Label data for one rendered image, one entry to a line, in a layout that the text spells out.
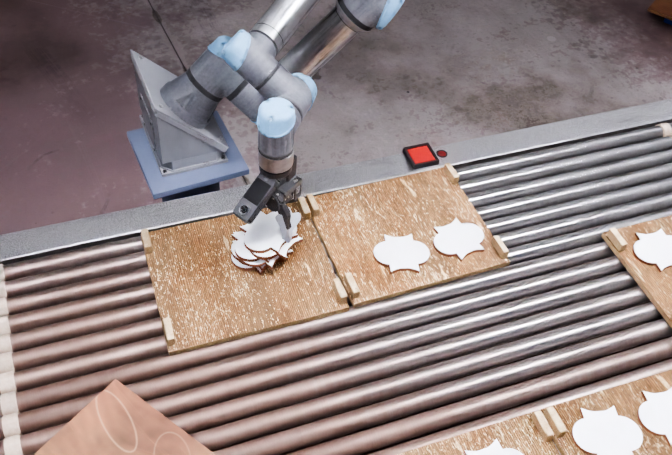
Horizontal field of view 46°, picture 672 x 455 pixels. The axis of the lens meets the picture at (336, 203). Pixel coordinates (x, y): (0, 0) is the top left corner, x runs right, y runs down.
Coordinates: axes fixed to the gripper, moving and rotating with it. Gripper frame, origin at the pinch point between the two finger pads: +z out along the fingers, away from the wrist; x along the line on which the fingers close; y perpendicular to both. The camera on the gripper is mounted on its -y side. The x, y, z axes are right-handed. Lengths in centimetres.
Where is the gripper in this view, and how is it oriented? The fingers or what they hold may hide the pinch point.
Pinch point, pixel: (268, 230)
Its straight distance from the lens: 184.3
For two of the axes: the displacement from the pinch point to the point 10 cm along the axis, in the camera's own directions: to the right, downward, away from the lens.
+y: 6.1, -5.5, 5.8
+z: -0.7, 6.9, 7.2
